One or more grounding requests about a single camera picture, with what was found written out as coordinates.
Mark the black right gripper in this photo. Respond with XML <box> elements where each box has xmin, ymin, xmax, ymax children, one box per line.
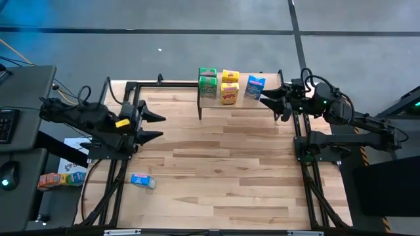
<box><xmin>261</xmin><ymin>77</ymin><xmax>315</xmax><ymax>123</ymax></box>

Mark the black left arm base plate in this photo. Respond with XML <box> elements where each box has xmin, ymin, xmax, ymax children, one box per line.
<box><xmin>87</xmin><ymin>133</ymin><xmax>136</xmax><ymax>161</ymax></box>

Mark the large black box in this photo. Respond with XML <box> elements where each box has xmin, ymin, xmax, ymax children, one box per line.
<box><xmin>352</xmin><ymin>155</ymin><xmax>420</xmax><ymax>218</ymax></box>

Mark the wooden shelf with black legs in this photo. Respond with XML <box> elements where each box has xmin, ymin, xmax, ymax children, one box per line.
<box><xmin>196</xmin><ymin>69</ymin><xmax>289</xmax><ymax>121</ymax></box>

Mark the blue cereal box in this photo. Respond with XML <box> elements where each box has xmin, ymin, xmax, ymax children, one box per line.
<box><xmin>243</xmin><ymin>75</ymin><xmax>267</xmax><ymax>101</ymax></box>
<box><xmin>131</xmin><ymin>173</ymin><xmax>158</xmax><ymax>190</ymax></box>

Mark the black mat with hazard stripes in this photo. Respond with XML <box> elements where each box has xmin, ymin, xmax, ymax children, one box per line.
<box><xmin>323</xmin><ymin>94</ymin><xmax>392</xmax><ymax>233</ymax></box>

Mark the orange cable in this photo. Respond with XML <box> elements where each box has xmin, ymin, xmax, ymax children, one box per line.
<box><xmin>0</xmin><ymin>38</ymin><xmax>88</xmax><ymax>108</ymax></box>

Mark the black computer mouse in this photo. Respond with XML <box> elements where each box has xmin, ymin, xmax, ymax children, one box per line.
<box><xmin>0</xmin><ymin>160</ymin><xmax>20</xmax><ymax>191</ymax></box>

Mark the white printed sheet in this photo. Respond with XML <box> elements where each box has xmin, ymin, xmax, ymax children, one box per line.
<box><xmin>57</xmin><ymin>137</ymin><xmax>92</xmax><ymax>175</ymax></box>

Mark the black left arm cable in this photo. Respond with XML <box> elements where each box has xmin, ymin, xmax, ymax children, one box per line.
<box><xmin>39</xmin><ymin>77</ymin><xmax>124</xmax><ymax>114</ymax></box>

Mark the black floor cable with connector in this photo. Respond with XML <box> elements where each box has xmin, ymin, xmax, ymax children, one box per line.
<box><xmin>51</xmin><ymin>77</ymin><xmax>87</xmax><ymax>109</ymax></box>

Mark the black desk support bar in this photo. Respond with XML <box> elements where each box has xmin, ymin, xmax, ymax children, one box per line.
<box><xmin>34</xmin><ymin>130</ymin><xmax>90</xmax><ymax>168</ymax></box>

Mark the black keyboard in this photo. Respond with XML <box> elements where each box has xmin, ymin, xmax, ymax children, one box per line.
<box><xmin>0</xmin><ymin>109</ymin><xmax>20</xmax><ymax>145</ymax></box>

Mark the black cable under frame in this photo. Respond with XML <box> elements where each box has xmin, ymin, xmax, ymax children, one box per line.
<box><xmin>80</xmin><ymin>159</ymin><xmax>102</xmax><ymax>222</ymax></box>

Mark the black aluminium table frame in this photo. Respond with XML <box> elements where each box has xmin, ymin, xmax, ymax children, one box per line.
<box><xmin>77</xmin><ymin>73</ymin><xmax>352</xmax><ymax>230</ymax></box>

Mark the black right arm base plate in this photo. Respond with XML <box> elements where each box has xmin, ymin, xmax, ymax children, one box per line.
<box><xmin>293</xmin><ymin>139</ymin><xmax>342</xmax><ymax>164</ymax></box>

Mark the blue and green box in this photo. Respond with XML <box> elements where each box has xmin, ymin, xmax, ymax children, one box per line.
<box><xmin>67</xmin><ymin>171</ymin><xmax>87</xmax><ymax>187</ymax></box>

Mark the green cereal box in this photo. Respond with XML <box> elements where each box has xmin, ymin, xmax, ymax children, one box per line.
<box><xmin>198</xmin><ymin>75</ymin><xmax>219</xmax><ymax>100</ymax></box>
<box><xmin>198</xmin><ymin>67</ymin><xmax>218</xmax><ymax>78</ymax></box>

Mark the black desk caster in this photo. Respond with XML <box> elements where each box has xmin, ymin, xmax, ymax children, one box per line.
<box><xmin>34</xmin><ymin>214</ymin><xmax>50</xmax><ymax>227</ymax></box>

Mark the grey desk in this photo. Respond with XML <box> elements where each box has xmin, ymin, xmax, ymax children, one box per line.
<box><xmin>0</xmin><ymin>65</ymin><xmax>57</xmax><ymax>232</ymax></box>

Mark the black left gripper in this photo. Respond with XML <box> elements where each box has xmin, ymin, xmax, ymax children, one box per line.
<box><xmin>116</xmin><ymin>100</ymin><xmax>167</xmax><ymax>153</ymax></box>

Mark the yellow cereal box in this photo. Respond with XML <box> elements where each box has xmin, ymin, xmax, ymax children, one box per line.
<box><xmin>221</xmin><ymin>69</ymin><xmax>240</xmax><ymax>84</ymax></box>
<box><xmin>220</xmin><ymin>82</ymin><xmax>240</xmax><ymax>106</ymax></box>

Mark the silver metal bracket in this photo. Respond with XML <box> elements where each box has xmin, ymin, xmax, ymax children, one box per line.
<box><xmin>103</xmin><ymin>228</ymin><xmax>142</xmax><ymax>236</ymax></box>
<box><xmin>287</xmin><ymin>230</ymin><xmax>325</xmax><ymax>236</ymax></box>

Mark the black metal stand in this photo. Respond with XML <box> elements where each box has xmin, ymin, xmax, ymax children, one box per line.
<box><xmin>360</xmin><ymin>85</ymin><xmax>420</xmax><ymax>161</ymax></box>

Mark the black keyboard cable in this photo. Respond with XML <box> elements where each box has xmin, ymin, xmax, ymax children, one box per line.
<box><xmin>0</xmin><ymin>105</ymin><xmax>91</xmax><ymax>140</ymax></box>

